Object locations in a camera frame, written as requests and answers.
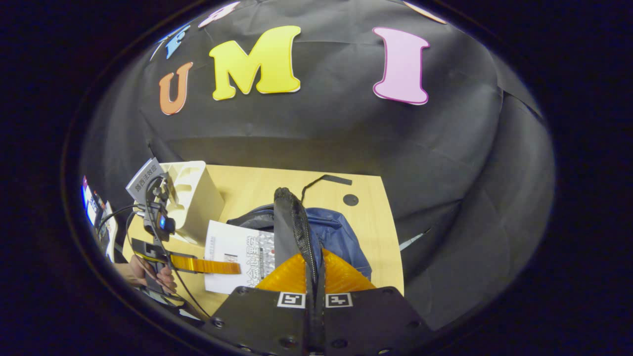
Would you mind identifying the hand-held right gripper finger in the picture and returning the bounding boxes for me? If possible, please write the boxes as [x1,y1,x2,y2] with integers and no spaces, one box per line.
[202,252,317,356]
[316,250,433,356]

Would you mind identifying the white cover book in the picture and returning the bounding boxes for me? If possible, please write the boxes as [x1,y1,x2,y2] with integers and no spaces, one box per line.
[204,220,276,296]

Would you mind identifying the white bookshelf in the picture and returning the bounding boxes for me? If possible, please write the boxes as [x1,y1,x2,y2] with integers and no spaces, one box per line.
[159,161,226,245]

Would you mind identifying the blue schoolbag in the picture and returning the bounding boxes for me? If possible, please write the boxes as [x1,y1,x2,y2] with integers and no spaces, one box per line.
[226,174,372,292]

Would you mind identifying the white plastic tray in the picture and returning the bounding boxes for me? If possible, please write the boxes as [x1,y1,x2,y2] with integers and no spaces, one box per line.
[101,200,118,263]

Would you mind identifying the blue and white printed box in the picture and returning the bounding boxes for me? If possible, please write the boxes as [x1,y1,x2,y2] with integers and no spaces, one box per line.
[82,176,105,228]

